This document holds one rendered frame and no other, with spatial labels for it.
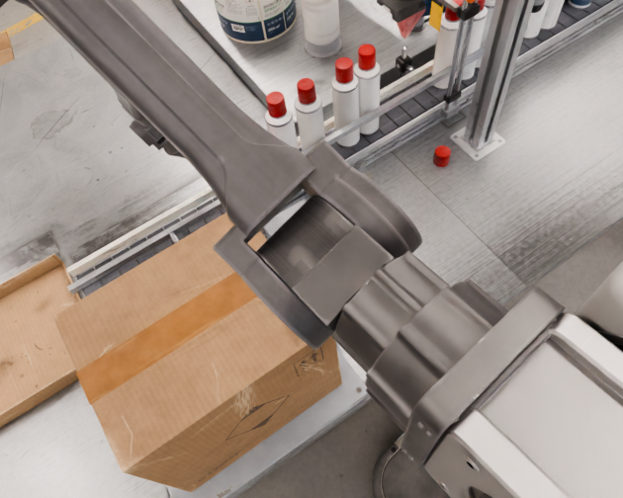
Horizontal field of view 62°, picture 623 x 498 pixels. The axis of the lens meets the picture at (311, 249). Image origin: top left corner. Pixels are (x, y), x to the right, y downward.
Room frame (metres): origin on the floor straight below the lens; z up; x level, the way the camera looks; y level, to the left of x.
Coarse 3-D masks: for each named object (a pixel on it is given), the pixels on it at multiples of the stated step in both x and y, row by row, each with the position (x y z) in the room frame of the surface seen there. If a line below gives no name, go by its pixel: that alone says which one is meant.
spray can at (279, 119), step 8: (272, 96) 0.70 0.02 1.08; (280, 96) 0.70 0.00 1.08; (272, 104) 0.68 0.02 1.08; (280, 104) 0.68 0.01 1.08; (272, 112) 0.68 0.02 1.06; (280, 112) 0.68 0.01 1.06; (288, 112) 0.70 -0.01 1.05; (272, 120) 0.68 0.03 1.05; (280, 120) 0.68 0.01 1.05; (288, 120) 0.68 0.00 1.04; (272, 128) 0.68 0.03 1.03; (280, 128) 0.67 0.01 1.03; (288, 128) 0.68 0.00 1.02; (280, 136) 0.67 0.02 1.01; (288, 136) 0.67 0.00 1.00; (296, 136) 0.69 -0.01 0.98; (296, 144) 0.69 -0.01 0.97
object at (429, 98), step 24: (600, 0) 1.03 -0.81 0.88; (528, 48) 0.92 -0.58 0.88; (432, 96) 0.83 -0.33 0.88; (384, 120) 0.79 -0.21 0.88; (408, 120) 0.77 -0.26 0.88; (336, 144) 0.74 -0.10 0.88; (360, 144) 0.73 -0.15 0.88; (216, 216) 0.61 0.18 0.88; (144, 240) 0.59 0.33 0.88; (168, 240) 0.58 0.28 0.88; (96, 288) 0.50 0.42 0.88
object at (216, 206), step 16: (480, 48) 0.86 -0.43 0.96; (432, 80) 0.79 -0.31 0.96; (400, 96) 0.76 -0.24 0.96; (384, 112) 0.74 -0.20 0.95; (352, 128) 0.71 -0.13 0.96; (208, 208) 0.58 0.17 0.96; (176, 224) 0.56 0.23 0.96; (192, 224) 0.56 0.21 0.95; (160, 240) 0.53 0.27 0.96; (128, 256) 0.51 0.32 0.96; (96, 272) 0.49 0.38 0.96; (80, 288) 0.47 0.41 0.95
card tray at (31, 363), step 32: (0, 288) 0.56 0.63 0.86; (32, 288) 0.56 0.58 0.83; (64, 288) 0.54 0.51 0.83; (0, 320) 0.50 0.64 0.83; (32, 320) 0.49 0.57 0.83; (0, 352) 0.43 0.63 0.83; (32, 352) 0.42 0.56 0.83; (64, 352) 0.40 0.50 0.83; (0, 384) 0.36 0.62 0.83; (32, 384) 0.35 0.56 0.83; (64, 384) 0.34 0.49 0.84; (0, 416) 0.29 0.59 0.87
